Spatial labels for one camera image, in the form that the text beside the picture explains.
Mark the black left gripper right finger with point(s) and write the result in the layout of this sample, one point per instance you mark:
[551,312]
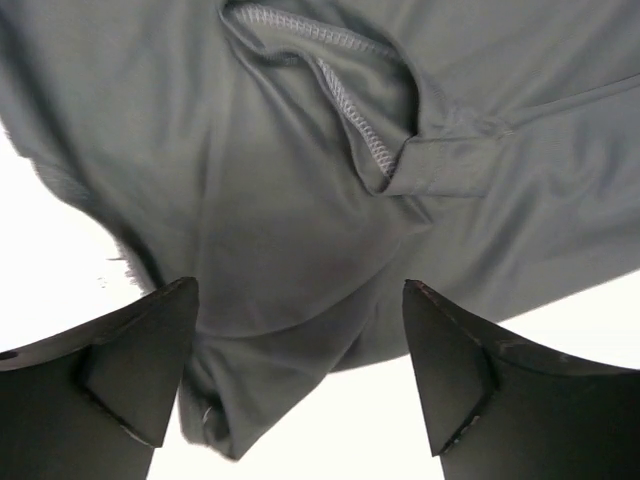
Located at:
[497,405]

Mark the dark grey t-shirt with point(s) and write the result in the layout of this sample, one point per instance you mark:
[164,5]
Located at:
[303,159]

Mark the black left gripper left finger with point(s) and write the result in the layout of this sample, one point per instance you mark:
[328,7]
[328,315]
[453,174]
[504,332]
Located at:
[94,402]

